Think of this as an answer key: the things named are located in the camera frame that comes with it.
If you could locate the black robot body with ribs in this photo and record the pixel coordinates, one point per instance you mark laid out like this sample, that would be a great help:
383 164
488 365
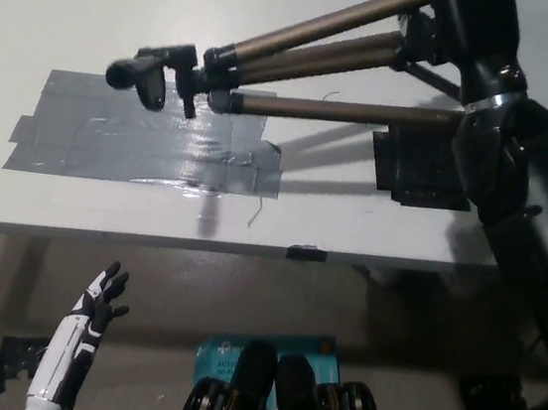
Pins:
296 393

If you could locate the small black tape piece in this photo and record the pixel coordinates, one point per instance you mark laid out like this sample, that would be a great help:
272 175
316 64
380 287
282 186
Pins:
305 252

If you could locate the grey duct tape patch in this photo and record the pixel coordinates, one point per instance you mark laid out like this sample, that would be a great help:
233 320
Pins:
86 142

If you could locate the teal router cardboard box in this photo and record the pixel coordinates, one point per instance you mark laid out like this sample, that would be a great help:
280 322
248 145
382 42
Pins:
223 351

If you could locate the bronze tripod with black head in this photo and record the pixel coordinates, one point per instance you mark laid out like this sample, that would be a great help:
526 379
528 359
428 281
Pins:
340 110

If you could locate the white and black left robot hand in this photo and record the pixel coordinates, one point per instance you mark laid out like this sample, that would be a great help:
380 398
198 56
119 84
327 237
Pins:
68 345

